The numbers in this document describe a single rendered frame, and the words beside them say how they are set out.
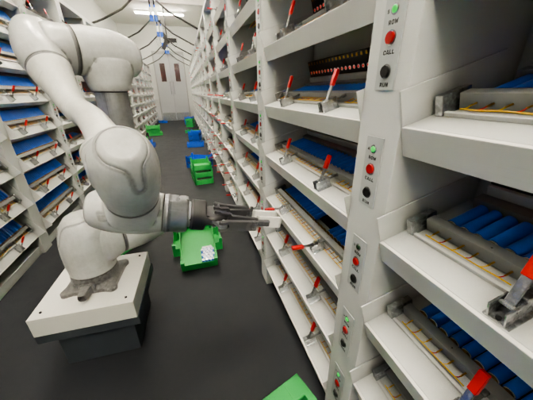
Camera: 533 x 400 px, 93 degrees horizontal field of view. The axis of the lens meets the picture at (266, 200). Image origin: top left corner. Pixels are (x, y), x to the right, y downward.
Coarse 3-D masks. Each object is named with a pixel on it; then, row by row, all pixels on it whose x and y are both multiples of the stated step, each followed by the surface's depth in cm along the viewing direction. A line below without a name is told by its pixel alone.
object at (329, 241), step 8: (280, 192) 108; (280, 200) 105; (288, 200) 100; (296, 208) 93; (304, 216) 87; (312, 224) 82; (320, 232) 77; (328, 240) 72; (328, 248) 71; (336, 248) 69; (336, 256) 68
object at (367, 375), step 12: (372, 360) 58; (384, 360) 59; (360, 372) 58; (372, 372) 60; (384, 372) 58; (360, 384) 58; (372, 384) 58; (384, 384) 57; (396, 384) 55; (360, 396) 57; (372, 396) 56; (384, 396) 55; (396, 396) 55; (408, 396) 52
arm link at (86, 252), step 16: (64, 224) 84; (80, 224) 84; (64, 240) 83; (80, 240) 84; (96, 240) 87; (112, 240) 91; (64, 256) 85; (80, 256) 85; (96, 256) 88; (112, 256) 93; (80, 272) 87; (96, 272) 90
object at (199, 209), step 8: (192, 200) 61; (200, 200) 62; (192, 208) 59; (200, 208) 60; (208, 208) 65; (192, 216) 59; (200, 216) 59; (208, 216) 61; (216, 216) 61; (224, 216) 63; (192, 224) 59; (200, 224) 60; (208, 224) 61
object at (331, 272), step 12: (264, 192) 112; (276, 192) 112; (276, 204) 105; (288, 216) 94; (288, 228) 90; (300, 228) 86; (300, 240) 80; (312, 240) 78; (312, 252) 74; (324, 252) 72; (324, 264) 68; (336, 264) 67; (324, 276) 68; (336, 276) 58; (336, 288) 61
